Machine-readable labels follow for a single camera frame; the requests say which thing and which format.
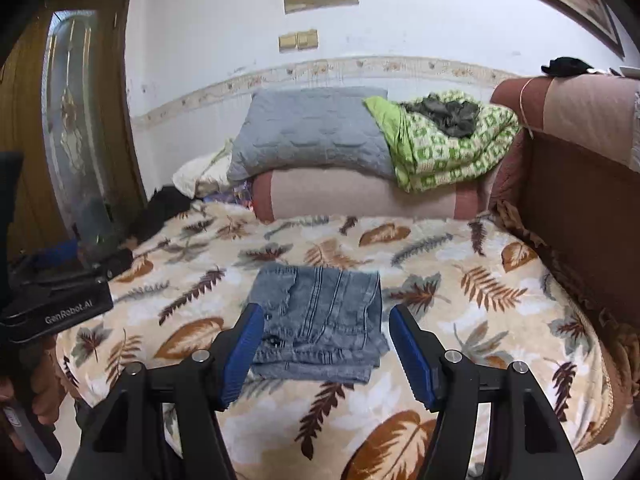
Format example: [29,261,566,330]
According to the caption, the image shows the blue denim jeans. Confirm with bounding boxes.
[247,263,390,384]

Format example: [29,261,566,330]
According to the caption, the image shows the person's left hand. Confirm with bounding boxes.
[1,336,66,453]

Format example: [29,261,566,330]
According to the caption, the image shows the black cloth on sofa edge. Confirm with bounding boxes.
[127,185,192,244]

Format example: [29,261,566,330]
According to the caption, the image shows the cream white pillow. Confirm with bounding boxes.
[171,154,231,198]

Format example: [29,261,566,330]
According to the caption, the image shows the wooden door with glass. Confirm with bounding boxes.
[1,0,146,262]

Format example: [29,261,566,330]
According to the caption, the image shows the leaf-patterned cream blanket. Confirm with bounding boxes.
[56,204,617,479]

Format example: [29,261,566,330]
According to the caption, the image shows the pink sofa armrest cushion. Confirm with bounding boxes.
[252,167,488,222]

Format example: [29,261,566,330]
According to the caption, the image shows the brown sofa backrest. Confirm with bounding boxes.
[489,75,639,403]

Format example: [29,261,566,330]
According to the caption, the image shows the grey quilted pillow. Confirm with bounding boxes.
[228,87,395,181]

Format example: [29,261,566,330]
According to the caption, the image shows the green patterned quilt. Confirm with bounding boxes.
[363,90,521,193]

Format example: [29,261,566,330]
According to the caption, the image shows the dark green garment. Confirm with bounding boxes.
[400,93,480,139]

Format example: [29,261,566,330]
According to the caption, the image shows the black item on backrest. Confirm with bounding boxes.
[540,56,593,78]

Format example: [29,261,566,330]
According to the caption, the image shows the beige wall switches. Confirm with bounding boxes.
[278,29,319,52]

